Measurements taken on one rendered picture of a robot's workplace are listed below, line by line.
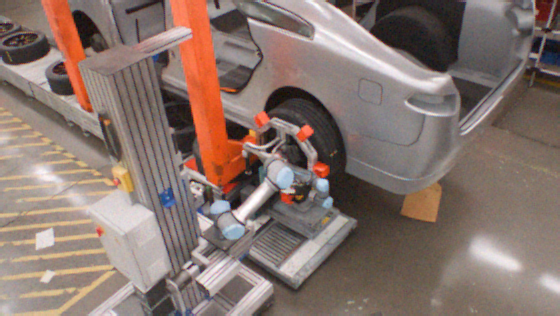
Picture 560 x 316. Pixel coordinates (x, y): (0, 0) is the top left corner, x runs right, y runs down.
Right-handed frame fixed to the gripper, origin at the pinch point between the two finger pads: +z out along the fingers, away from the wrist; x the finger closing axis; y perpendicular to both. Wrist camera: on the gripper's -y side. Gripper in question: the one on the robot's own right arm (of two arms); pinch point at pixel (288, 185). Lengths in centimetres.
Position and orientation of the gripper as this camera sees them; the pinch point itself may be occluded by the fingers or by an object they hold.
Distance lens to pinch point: 324.4
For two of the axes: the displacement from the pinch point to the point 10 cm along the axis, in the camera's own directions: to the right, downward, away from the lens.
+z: -7.7, -3.6, 5.3
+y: -0.6, -7.8, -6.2
